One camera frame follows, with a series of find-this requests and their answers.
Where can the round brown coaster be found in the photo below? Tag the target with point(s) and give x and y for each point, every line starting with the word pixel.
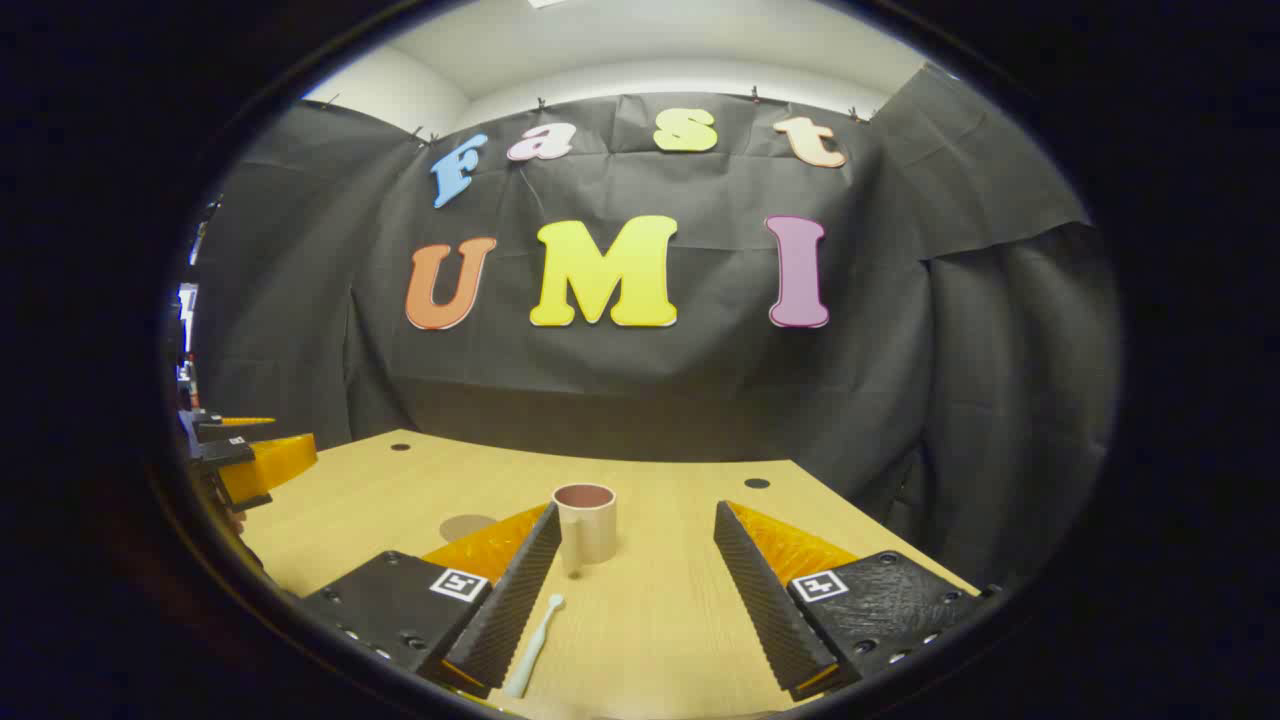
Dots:
pixel 462 527

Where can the pale green toothbrush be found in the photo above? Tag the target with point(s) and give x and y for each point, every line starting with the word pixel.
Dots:
pixel 535 645

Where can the blue lit screen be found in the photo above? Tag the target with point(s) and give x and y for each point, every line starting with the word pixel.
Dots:
pixel 187 315

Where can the beige cup with brown inside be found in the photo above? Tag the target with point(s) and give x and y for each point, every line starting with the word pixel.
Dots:
pixel 595 535

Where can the light wooden desktop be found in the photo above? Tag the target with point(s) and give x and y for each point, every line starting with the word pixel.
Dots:
pixel 660 640

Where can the black backdrop cloth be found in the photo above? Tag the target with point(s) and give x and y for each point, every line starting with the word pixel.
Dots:
pixel 700 380

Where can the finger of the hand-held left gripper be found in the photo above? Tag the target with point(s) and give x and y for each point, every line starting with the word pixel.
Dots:
pixel 275 462
pixel 215 428

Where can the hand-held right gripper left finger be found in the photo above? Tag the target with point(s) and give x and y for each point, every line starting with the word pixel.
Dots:
pixel 510 610

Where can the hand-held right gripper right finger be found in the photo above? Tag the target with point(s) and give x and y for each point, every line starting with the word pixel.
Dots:
pixel 765 610

